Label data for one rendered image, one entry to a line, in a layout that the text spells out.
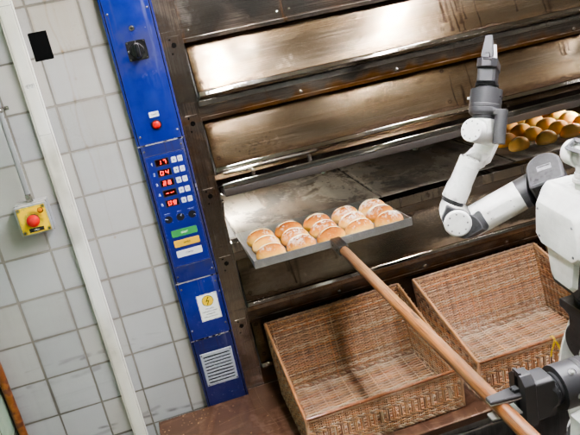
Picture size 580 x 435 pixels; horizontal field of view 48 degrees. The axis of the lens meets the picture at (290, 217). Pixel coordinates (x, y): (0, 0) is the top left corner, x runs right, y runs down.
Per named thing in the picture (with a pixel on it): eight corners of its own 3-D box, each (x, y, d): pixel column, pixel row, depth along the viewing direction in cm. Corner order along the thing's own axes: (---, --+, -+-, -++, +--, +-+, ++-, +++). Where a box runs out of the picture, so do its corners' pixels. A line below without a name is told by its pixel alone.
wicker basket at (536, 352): (416, 339, 263) (408, 278, 254) (538, 299, 274) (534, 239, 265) (481, 404, 218) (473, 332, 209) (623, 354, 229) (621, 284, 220)
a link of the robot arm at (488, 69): (507, 66, 187) (504, 108, 187) (473, 66, 191) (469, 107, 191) (504, 56, 175) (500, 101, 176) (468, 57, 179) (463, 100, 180)
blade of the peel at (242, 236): (412, 224, 218) (412, 217, 217) (255, 269, 208) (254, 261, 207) (373, 198, 251) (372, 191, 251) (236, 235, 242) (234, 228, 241)
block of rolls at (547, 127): (444, 131, 326) (444, 120, 324) (529, 110, 335) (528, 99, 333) (514, 154, 270) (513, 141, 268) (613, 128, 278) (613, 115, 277)
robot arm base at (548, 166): (532, 200, 194) (566, 179, 191) (553, 227, 184) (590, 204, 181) (513, 169, 185) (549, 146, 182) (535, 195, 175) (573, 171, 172)
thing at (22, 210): (25, 231, 215) (15, 203, 211) (56, 223, 216) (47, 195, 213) (22, 238, 208) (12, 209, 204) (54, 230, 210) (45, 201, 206)
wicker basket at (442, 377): (274, 384, 252) (261, 321, 243) (407, 341, 263) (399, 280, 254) (311, 462, 207) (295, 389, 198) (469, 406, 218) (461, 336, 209)
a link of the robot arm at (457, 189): (455, 159, 191) (430, 217, 197) (457, 164, 182) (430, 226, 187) (489, 172, 190) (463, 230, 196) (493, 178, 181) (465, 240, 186)
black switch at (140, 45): (129, 62, 205) (121, 27, 202) (149, 58, 206) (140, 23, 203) (130, 62, 202) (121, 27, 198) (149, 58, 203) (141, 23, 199)
